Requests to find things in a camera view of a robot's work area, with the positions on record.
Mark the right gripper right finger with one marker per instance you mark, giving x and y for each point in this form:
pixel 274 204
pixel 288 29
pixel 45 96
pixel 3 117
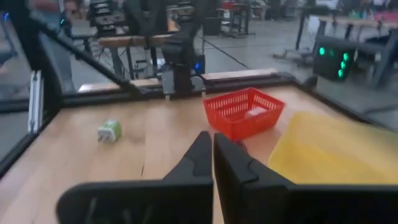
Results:
pixel 264 202

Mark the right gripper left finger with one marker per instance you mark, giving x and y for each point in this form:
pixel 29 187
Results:
pixel 174 199

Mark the green white plug adapter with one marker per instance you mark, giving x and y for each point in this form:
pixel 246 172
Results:
pixel 109 131

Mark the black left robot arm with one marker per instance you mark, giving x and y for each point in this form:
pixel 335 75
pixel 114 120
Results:
pixel 180 56

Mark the yellow translucent tray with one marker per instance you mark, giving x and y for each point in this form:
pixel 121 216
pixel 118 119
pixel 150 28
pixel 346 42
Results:
pixel 335 152

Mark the red plastic basket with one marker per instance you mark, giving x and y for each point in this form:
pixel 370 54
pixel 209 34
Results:
pixel 230 121

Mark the black device green lights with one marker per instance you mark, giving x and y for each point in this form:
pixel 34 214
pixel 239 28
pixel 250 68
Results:
pixel 332 59

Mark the wooden workbench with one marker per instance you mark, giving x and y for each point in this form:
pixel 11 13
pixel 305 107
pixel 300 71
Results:
pixel 130 40

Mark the silver bracket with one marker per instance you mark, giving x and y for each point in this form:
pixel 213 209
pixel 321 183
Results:
pixel 35 102

